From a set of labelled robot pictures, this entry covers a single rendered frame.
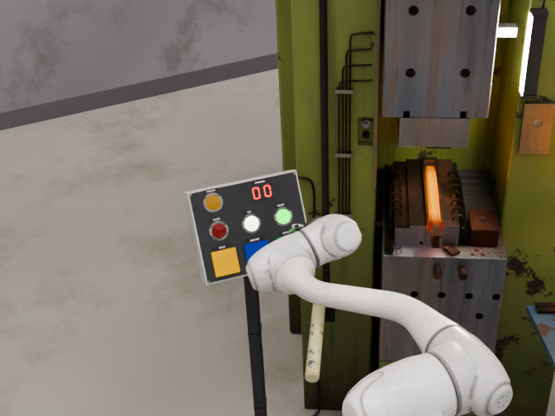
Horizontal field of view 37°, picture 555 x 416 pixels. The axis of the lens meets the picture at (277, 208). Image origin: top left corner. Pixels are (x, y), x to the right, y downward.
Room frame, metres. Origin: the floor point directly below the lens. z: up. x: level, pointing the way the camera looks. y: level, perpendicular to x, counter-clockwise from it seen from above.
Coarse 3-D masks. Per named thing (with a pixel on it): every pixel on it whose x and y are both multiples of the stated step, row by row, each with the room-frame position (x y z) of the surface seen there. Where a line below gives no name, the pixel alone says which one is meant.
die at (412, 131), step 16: (464, 112) 2.16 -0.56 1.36; (400, 128) 2.14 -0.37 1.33; (416, 128) 2.14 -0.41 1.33; (432, 128) 2.13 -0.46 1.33; (448, 128) 2.12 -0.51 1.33; (464, 128) 2.12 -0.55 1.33; (400, 144) 2.14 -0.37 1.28; (416, 144) 2.14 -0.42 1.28; (432, 144) 2.13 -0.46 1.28; (448, 144) 2.12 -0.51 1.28; (464, 144) 2.12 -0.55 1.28
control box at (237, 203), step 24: (192, 192) 2.06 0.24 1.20; (216, 192) 2.07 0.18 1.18; (240, 192) 2.09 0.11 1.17; (288, 192) 2.12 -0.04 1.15; (192, 216) 2.02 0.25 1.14; (216, 216) 2.04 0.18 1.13; (240, 216) 2.05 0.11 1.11; (264, 216) 2.06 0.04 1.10; (216, 240) 2.00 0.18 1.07; (240, 240) 2.01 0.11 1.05; (240, 264) 1.98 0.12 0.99
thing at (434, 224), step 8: (432, 168) 2.45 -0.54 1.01; (432, 176) 2.40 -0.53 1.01; (432, 184) 2.35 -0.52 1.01; (432, 192) 2.29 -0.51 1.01; (432, 200) 2.25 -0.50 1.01; (432, 208) 2.20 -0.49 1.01; (432, 216) 2.16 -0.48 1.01; (432, 224) 2.10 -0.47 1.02; (440, 224) 2.11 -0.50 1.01; (432, 232) 2.11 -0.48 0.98; (440, 232) 2.05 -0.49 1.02; (432, 240) 2.07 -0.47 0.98
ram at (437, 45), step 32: (384, 0) 2.42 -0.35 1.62; (416, 0) 2.14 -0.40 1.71; (448, 0) 2.13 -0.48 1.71; (480, 0) 2.12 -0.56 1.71; (384, 32) 2.18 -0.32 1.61; (416, 32) 2.14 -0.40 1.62; (448, 32) 2.13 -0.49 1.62; (480, 32) 2.12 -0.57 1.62; (512, 32) 2.29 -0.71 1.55; (384, 64) 2.15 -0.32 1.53; (416, 64) 2.14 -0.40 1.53; (448, 64) 2.13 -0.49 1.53; (480, 64) 2.12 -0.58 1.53; (384, 96) 2.15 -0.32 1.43; (416, 96) 2.14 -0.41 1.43; (448, 96) 2.13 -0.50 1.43; (480, 96) 2.11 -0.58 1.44
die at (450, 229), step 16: (416, 160) 2.54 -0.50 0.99; (448, 160) 2.53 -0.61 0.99; (416, 176) 2.43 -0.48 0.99; (448, 176) 2.42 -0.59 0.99; (416, 192) 2.33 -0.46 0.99; (448, 192) 2.31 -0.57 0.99; (416, 208) 2.23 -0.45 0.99; (448, 208) 2.22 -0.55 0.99; (400, 224) 2.16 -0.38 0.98; (416, 224) 2.14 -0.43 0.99; (448, 224) 2.13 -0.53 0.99; (400, 240) 2.14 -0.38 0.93; (416, 240) 2.13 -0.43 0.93; (448, 240) 2.12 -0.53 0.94
